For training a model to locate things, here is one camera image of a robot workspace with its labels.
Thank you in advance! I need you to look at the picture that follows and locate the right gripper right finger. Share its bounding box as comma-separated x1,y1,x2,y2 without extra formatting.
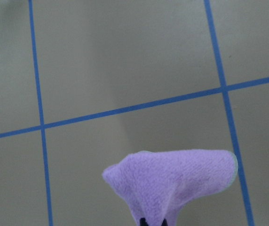
161,219,167,226

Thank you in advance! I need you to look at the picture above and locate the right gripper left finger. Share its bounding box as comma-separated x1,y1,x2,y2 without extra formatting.
140,218,148,226

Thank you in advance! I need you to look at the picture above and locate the purple cloth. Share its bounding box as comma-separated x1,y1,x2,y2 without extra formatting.
102,150,238,226

